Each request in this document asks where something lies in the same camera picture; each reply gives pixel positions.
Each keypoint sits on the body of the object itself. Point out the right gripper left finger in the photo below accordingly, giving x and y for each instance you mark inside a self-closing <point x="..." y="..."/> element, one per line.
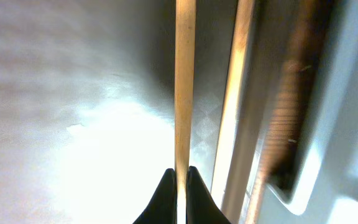
<point x="162" y="208"/>

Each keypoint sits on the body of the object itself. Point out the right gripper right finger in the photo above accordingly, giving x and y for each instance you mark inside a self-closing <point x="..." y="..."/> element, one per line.
<point x="200" y="206"/>

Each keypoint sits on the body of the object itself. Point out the wooden chopstick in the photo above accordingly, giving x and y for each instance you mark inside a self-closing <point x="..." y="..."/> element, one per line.
<point x="232" y="99"/>
<point x="185" y="24"/>

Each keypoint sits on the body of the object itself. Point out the grey dishwasher rack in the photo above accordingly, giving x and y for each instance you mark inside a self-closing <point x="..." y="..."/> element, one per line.
<point x="324" y="186"/>

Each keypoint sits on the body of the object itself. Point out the dark brown serving tray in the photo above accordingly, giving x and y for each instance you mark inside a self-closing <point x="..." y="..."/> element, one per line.
<point x="87" y="112"/>

